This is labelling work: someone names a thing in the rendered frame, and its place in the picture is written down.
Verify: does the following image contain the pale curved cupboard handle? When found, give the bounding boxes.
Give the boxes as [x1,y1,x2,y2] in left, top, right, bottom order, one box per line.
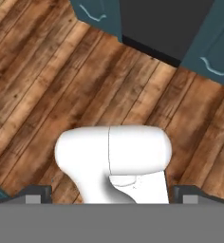
[199,56,224,77]
[78,3,107,23]

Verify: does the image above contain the white rounded object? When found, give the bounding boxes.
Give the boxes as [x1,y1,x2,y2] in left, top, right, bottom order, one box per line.
[54,124,174,205]

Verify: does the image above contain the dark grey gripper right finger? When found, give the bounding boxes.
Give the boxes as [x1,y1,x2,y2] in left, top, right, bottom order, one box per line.
[173,184,224,205]

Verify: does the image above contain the dark grey appliance front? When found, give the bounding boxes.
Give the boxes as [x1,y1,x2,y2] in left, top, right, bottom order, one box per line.
[118,0,216,68]

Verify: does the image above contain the teal cupboard door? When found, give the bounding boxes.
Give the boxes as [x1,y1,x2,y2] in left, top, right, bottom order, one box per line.
[68,0,123,43]
[179,0,224,90]

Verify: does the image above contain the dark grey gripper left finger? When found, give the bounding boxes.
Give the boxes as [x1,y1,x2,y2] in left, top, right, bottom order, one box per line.
[0,184,53,205]

